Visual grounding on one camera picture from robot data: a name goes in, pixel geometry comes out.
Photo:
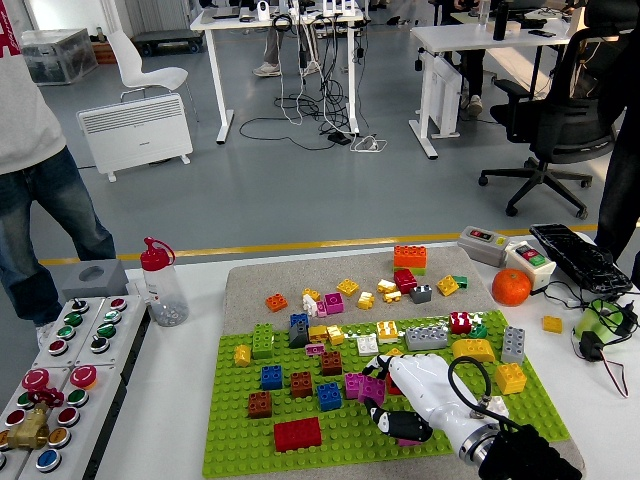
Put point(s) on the person in grey tracksuit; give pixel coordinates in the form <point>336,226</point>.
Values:
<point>272,47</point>

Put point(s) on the magenta hollow brick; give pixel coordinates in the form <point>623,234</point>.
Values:
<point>334,303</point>

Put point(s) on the red square brick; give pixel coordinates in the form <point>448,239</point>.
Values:
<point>391,387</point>

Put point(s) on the yellow flat plate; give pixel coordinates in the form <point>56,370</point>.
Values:
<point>395,352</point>

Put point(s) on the person in dark trousers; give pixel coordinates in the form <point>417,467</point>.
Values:
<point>622,200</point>

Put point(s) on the black keyboard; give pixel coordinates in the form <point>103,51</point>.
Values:
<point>575,255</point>

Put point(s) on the grey-brown mat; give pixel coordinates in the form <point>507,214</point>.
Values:
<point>300,272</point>

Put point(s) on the green studded baseplate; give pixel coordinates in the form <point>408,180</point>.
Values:
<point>240,450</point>

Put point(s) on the clear storage crate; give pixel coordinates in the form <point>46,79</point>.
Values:
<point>60,60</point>

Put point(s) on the person in jeans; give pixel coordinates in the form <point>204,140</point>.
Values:
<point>40,210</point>

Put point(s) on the tall grey brick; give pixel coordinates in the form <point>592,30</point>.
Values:
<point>513,345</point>

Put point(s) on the white flat brick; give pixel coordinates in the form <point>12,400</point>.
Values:
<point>367,345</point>

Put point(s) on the white panel heater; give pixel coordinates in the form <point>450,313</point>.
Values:
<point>135,130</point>

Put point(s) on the black phone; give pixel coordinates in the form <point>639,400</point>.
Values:
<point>542,34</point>

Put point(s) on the dark green brick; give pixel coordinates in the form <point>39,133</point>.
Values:
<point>461,282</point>

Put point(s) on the white plastic chair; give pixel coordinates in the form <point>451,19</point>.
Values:
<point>150,75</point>

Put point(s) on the brown brick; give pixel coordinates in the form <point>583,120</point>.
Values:
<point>302,385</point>
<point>332,363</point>
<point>261,405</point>

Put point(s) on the grey block round hole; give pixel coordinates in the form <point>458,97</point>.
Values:
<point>107,285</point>

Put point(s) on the long grey brick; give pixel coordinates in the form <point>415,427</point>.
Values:
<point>425,339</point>

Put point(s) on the black plug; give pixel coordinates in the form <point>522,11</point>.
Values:
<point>631,312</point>

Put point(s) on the dark laptop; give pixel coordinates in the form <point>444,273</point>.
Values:
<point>227,14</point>

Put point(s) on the large yellow square brick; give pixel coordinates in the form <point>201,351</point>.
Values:
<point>511,377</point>

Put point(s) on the grey switch box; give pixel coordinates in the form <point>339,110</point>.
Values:
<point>480,250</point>

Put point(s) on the wooden crate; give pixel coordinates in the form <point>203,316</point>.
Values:
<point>105,54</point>

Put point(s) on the white panel under desk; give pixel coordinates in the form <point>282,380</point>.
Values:
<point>445,95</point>

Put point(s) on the clear bottle red cap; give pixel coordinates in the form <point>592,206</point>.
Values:
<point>162,295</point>

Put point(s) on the large orange brick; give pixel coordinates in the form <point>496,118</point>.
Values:
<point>410,259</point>

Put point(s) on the small yellow white brick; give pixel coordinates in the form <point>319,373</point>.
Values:
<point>365,300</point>
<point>386,286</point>

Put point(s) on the white emergency-stop button box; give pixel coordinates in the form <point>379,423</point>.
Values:
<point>17,457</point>
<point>90,415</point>

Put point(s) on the dark grey slope brick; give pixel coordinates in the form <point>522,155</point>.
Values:
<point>299,336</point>

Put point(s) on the small orange brick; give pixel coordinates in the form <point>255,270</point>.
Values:
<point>276,303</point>

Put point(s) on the orange fruit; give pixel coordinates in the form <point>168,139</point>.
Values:
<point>511,289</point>

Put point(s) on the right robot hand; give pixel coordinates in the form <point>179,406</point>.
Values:
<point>420,385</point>

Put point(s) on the small dark green piece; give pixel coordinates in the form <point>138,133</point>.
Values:
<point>478,331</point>

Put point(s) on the black bottle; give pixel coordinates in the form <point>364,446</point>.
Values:
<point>500,22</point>

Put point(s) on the seated person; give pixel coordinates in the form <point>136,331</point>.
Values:
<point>474,70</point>

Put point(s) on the white four-button control box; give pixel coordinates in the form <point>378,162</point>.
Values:
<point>122,320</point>
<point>82,325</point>

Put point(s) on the black office chair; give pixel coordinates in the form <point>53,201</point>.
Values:
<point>570,135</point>

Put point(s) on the red white striped brick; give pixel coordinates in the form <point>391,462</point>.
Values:
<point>460,324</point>

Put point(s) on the black power adapter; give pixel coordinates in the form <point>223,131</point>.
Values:
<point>592,346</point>

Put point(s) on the blue brick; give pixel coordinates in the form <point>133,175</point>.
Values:
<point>272,378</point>
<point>330,397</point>
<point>299,320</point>

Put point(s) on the yellow curved brick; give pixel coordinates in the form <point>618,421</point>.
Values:
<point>472,347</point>

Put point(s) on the magenta square brick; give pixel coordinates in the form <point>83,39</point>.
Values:
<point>352,385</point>
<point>372,392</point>
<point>410,442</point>

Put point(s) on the long red brick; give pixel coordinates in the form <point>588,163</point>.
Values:
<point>298,435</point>

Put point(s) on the lime green flat brick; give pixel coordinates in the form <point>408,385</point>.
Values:
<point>417,271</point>

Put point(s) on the white camera device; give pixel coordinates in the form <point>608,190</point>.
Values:
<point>263,11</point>

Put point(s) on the grey brick white studs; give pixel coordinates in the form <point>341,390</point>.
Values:
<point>421,295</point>

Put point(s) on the black hanging adapter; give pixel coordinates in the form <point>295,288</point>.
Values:
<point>302,59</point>

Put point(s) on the black wheeled dolly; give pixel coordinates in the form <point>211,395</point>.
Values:
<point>167,40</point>

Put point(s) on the tall lime green brick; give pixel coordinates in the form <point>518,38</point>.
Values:
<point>263,342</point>

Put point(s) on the small pink brick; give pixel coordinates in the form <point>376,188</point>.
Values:
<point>321,310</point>

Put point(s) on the black power brick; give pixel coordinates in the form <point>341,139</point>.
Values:
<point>340,140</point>

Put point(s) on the white red-green switch box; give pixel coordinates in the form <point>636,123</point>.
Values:
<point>520,270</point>

